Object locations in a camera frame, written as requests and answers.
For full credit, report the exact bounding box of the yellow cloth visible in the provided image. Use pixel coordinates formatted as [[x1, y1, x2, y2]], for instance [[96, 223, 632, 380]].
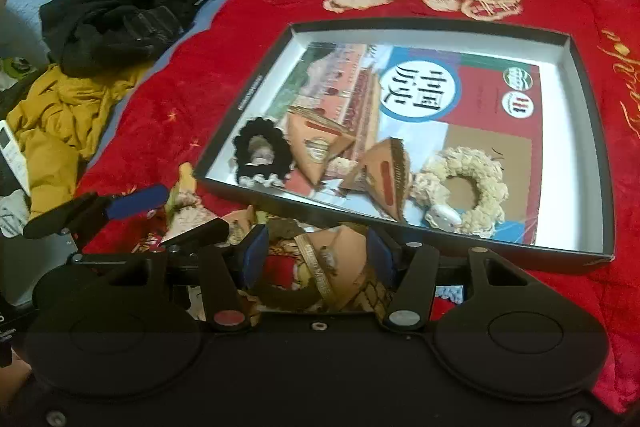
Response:
[[5, 62, 143, 218]]

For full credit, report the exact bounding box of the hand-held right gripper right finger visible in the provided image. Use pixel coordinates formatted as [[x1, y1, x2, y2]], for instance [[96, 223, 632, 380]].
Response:
[[367, 229, 538, 333]]

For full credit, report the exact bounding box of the black scrunchie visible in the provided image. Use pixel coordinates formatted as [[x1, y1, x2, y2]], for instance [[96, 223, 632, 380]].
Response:
[[232, 117, 296, 188]]

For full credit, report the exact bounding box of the green printed packet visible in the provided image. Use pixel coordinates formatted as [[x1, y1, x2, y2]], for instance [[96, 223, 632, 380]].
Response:
[[0, 56, 36, 78]]

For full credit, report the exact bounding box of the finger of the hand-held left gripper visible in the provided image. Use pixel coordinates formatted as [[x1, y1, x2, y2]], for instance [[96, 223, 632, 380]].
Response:
[[22, 184, 171, 240], [160, 217, 231, 253]]

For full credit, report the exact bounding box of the orange triangular packet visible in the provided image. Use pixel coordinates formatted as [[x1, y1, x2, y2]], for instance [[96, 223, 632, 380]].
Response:
[[342, 137, 413, 223], [295, 227, 401, 313], [287, 107, 358, 185]]

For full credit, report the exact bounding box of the cream scrunchie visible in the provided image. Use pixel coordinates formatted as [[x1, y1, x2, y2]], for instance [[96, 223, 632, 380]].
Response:
[[410, 147, 508, 238]]

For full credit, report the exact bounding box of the black cloth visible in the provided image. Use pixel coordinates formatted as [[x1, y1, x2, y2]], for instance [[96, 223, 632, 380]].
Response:
[[40, 0, 211, 78]]

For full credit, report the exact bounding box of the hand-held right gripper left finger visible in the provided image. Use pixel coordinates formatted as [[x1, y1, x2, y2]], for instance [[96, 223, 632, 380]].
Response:
[[100, 222, 268, 333]]

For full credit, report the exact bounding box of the white remote control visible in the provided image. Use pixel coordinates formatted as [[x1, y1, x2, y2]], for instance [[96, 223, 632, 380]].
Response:
[[0, 119, 31, 198]]

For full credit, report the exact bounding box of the red printed blanket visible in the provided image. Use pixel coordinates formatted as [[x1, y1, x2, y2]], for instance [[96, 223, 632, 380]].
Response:
[[75, 0, 640, 415]]

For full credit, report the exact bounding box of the black cardboard box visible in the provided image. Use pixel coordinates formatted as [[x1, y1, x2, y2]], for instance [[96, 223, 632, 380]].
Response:
[[192, 19, 616, 275]]

